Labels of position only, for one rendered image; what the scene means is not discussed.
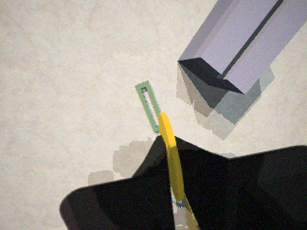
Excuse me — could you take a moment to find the green rectangular holder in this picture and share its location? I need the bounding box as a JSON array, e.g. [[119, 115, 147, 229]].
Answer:
[[135, 80, 160, 132]]

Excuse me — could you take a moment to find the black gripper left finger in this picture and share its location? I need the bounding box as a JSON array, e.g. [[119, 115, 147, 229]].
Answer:
[[60, 135, 175, 230]]

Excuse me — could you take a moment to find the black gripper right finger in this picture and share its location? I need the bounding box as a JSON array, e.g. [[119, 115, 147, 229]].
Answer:
[[174, 136, 307, 230]]

